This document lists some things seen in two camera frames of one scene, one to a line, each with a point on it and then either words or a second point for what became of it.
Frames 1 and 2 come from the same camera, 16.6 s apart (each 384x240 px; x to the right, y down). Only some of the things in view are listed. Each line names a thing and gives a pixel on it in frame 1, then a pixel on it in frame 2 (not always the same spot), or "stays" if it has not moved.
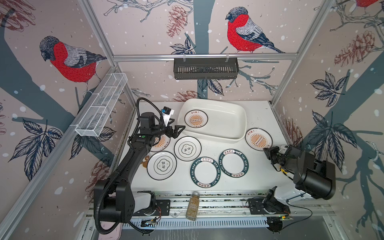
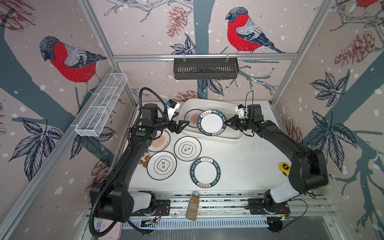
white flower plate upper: (187, 148) stays
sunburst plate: (160, 143) stays
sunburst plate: (196, 118) stays
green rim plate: (233, 163) -> (211, 122)
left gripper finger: (175, 133) -> (181, 125)
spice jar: (192, 210) stays
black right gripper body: (279, 156) -> (245, 124)
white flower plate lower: (161, 165) stays
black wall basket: (206, 68) stays
